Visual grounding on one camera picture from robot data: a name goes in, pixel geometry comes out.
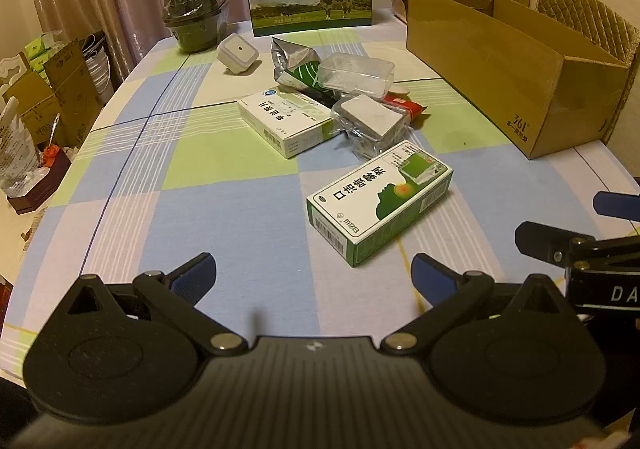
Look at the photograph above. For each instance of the wrapped black bowl stack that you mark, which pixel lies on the wrapped black bowl stack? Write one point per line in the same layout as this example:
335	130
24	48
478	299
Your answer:
192	19

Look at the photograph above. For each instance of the green packets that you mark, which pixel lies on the green packets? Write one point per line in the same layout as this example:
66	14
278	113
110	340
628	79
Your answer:
42	51

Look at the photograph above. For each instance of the cardboard box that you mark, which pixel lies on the cardboard box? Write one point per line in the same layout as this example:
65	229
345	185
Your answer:
500	74

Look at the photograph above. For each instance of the clear plastic box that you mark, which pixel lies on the clear plastic box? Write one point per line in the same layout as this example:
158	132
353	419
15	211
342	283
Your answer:
357	74

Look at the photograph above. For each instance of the silver green foil pouch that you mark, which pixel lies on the silver green foil pouch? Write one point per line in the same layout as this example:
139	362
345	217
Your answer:
292	61

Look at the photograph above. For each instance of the checked tablecloth desktop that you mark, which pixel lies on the checked tablecloth desktop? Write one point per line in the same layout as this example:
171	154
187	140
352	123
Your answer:
210	209

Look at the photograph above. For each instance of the white blue medicine box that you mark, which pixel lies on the white blue medicine box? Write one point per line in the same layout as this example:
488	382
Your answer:
280	121

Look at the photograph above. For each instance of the white plastic bag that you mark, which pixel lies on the white plastic bag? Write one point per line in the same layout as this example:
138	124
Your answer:
17	149

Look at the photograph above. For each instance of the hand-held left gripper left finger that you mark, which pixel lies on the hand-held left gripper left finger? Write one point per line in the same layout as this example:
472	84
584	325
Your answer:
192	279

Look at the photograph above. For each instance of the white square night light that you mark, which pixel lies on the white square night light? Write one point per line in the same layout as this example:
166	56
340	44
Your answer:
237	51

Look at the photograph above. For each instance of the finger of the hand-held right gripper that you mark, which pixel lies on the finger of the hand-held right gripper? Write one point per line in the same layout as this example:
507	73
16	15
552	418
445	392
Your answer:
617	205
545	239

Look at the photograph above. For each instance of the quilted chair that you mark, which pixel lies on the quilted chair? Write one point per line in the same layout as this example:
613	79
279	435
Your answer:
590	19

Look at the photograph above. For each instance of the grey pack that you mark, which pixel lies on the grey pack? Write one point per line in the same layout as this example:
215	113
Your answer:
372	121

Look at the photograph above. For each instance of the dark red box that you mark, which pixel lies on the dark red box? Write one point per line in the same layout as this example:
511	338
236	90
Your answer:
40	189

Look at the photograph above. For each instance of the metal spoon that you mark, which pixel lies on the metal spoon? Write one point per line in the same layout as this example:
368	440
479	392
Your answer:
53	129

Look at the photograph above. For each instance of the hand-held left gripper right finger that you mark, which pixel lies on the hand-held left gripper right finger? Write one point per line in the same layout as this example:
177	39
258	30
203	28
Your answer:
431	279

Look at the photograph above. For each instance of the small brown cardboard carton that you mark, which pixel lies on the small brown cardboard carton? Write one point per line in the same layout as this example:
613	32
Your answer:
27	104

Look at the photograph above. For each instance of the red snack packet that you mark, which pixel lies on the red snack packet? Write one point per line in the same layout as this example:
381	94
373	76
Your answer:
412	108

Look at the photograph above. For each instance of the stack of white bowls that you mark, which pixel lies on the stack of white bowls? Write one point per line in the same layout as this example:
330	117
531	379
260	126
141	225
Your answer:
97	69

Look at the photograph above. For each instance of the green white medicine box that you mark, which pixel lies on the green white medicine box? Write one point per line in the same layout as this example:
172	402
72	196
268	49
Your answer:
375	199

